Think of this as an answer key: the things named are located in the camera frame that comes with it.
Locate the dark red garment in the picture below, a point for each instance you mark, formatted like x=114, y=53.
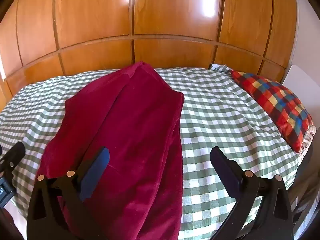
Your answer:
x=135, y=135

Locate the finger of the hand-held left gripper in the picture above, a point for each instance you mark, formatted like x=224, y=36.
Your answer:
x=12, y=156

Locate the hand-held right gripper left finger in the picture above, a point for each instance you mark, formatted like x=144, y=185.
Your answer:
x=96, y=172

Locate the dark cloth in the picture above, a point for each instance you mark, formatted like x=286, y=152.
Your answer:
x=306, y=180

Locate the white headboard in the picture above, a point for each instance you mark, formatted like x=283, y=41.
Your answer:
x=300, y=77

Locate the wooden panelled wardrobe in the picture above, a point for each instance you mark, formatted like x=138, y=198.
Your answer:
x=155, y=22

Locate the patterned light cloth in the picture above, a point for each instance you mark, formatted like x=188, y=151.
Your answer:
x=308, y=137

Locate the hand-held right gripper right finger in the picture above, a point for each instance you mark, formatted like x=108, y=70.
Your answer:
x=225, y=171

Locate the red blue plaid pillow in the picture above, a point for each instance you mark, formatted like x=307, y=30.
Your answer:
x=277, y=102

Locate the green white checked bed sheet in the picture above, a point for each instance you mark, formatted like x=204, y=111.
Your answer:
x=220, y=120

